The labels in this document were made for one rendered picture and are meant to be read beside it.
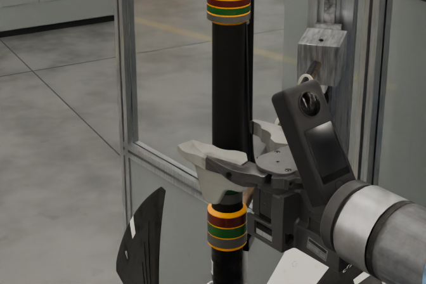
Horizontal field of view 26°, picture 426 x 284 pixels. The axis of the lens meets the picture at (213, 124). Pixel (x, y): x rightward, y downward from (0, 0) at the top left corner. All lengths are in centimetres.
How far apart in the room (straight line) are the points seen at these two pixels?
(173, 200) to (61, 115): 298
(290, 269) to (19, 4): 539
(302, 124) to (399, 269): 16
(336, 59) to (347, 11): 12
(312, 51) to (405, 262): 79
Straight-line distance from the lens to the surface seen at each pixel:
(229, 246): 101
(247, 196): 109
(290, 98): 85
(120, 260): 150
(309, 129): 86
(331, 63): 153
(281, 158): 90
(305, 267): 151
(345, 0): 162
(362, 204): 82
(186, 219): 241
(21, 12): 678
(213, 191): 94
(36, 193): 450
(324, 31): 160
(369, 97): 180
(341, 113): 169
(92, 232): 414
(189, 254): 246
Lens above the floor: 205
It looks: 23 degrees down
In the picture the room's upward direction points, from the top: straight up
